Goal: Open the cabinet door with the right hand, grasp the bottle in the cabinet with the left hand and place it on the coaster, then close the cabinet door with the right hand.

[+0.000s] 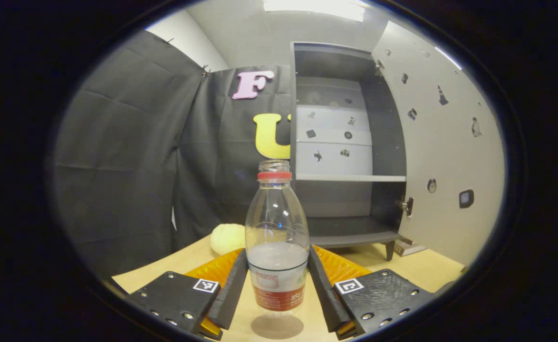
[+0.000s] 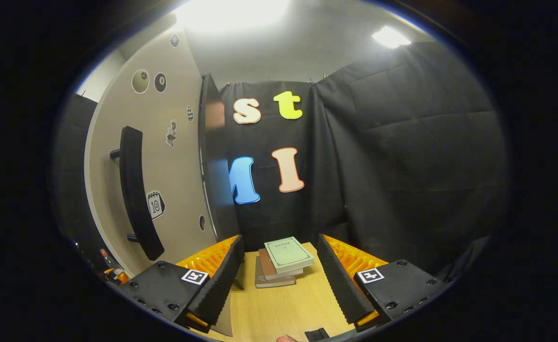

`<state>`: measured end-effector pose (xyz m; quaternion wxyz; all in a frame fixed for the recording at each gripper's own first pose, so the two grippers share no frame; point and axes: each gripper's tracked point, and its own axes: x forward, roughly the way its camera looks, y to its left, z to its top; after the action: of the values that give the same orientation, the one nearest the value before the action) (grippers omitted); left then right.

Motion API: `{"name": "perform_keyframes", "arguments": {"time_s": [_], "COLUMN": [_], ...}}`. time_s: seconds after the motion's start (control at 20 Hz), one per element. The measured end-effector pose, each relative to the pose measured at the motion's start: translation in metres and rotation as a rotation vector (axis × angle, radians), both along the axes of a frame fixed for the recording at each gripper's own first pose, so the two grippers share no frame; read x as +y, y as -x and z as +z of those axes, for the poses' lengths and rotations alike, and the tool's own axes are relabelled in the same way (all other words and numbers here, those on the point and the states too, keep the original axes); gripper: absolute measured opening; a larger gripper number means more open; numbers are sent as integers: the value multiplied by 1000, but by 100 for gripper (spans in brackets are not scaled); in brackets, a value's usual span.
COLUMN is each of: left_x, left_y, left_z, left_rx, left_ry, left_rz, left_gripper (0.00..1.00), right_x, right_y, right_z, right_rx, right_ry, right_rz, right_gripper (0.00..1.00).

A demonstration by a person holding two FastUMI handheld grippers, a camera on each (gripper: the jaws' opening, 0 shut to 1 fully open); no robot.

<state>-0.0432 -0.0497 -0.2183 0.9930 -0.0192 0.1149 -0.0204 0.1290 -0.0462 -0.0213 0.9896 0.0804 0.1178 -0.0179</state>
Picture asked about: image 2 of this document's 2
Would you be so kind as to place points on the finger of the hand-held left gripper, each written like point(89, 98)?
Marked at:
point(117, 276)

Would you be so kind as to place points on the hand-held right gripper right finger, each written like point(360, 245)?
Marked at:
point(336, 285)

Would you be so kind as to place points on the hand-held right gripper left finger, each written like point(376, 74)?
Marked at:
point(224, 280)

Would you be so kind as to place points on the dark grey cabinet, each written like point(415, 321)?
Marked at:
point(217, 166)

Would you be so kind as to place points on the grey cabinet door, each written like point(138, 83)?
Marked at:
point(184, 166)

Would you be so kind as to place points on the brown book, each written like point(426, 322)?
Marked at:
point(267, 266)

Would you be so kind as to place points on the green book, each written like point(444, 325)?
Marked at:
point(288, 254)

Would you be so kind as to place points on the black backdrop cloth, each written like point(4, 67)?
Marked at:
point(402, 166)

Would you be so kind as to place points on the small ceiling light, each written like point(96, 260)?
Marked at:
point(390, 37)

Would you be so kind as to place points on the large ceiling light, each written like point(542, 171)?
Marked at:
point(231, 12)

